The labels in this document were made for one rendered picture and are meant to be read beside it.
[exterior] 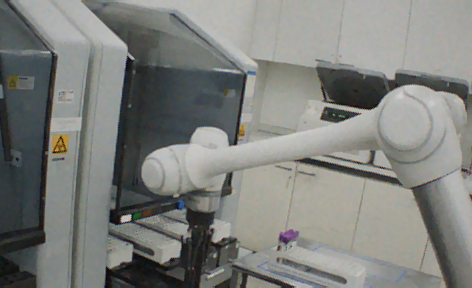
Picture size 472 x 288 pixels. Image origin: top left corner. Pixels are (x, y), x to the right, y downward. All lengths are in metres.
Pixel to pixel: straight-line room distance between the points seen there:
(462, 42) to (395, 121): 2.84
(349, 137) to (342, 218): 2.49
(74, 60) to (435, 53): 2.89
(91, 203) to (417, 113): 0.83
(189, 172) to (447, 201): 0.55
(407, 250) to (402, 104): 2.69
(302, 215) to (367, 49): 1.29
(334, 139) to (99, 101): 0.57
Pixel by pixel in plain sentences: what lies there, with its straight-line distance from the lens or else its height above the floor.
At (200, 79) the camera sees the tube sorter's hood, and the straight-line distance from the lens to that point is 1.58.
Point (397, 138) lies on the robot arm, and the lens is 0.87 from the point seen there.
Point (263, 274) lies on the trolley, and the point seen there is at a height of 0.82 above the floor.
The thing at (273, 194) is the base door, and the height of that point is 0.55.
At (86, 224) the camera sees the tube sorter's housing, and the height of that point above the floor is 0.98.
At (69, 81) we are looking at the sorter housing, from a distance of 1.20.
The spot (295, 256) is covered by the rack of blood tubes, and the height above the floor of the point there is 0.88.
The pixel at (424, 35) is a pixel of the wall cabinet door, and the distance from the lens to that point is 3.73.
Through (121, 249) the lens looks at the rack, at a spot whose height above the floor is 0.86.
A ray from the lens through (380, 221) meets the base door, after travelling 3.53.
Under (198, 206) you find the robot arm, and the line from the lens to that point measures 1.32.
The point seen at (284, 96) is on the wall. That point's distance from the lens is 4.38.
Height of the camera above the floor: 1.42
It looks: 9 degrees down
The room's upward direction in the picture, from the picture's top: 8 degrees clockwise
